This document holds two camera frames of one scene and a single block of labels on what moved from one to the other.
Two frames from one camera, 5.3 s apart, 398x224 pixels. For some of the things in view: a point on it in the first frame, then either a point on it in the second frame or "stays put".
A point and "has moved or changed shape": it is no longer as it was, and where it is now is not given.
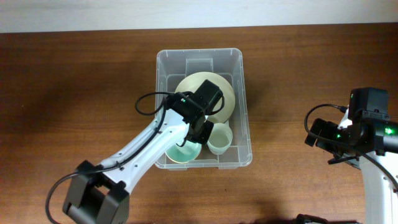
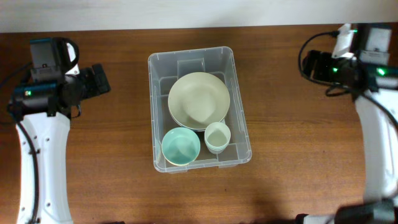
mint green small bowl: x=189 y=151 stays put
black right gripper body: x=329 y=132 -> x=326 y=69
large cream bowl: x=193 y=81 has moved or changed shape
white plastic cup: x=220 y=139 stays put
